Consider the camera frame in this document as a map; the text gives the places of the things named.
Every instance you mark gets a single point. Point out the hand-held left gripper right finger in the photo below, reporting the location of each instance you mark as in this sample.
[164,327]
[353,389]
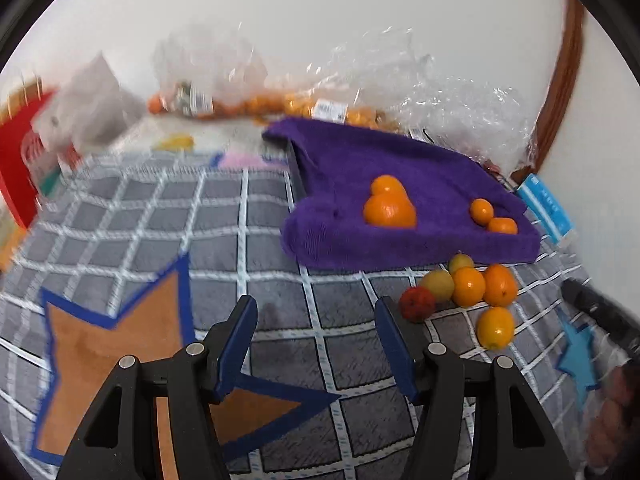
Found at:
[395,355]

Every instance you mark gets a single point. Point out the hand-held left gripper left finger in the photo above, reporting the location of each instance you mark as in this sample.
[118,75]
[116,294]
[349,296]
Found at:
[239,342]

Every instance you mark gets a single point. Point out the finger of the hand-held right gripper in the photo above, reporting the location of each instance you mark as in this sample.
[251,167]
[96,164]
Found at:
[595,310]

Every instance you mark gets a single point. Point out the red round fruit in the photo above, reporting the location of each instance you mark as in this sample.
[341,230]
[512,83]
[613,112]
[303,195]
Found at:
[416,305]

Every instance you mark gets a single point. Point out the yellow-green round fruit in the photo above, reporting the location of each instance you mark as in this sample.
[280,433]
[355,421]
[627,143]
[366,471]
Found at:
[437,284]

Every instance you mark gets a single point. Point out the oval orange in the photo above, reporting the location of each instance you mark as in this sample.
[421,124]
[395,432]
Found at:
[495,327]

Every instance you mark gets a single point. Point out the small green round fruit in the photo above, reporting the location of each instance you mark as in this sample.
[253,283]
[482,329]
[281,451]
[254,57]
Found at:
[460,261]

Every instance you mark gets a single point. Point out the large orange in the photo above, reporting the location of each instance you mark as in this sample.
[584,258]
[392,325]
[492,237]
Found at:
[390,211]

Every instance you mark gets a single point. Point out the purple towel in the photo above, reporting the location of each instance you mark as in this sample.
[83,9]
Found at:
[400,170]

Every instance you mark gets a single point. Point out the grey plaid star blanket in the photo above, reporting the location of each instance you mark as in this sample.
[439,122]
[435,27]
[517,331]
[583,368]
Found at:
[310,310]

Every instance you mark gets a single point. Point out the blue tissue box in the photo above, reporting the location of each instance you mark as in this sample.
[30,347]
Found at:
[547,205]

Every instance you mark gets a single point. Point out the printed newspaper sheet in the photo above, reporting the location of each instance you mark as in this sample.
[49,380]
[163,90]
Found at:
[150,132]

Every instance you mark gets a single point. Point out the pile of bagged oranges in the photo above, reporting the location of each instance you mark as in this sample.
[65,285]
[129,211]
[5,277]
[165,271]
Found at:
[270,105]

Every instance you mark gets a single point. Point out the small loose orange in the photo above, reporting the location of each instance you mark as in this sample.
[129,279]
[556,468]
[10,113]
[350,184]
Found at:
[156,104]

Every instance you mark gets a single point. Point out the crumpled clear plastic bags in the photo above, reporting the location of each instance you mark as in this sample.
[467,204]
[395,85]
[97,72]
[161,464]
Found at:
[440,85]

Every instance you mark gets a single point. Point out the clear plastic bag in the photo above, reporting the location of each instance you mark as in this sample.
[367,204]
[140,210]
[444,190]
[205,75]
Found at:
[210,70]

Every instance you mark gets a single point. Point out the grey-white plastic bag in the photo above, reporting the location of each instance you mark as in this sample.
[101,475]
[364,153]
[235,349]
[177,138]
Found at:
[95,105]

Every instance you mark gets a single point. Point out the red paper bag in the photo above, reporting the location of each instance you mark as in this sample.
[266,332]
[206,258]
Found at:
[15,160]

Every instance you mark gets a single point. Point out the brown wooden door frame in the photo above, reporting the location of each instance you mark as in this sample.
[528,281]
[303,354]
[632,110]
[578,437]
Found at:
[562,75]

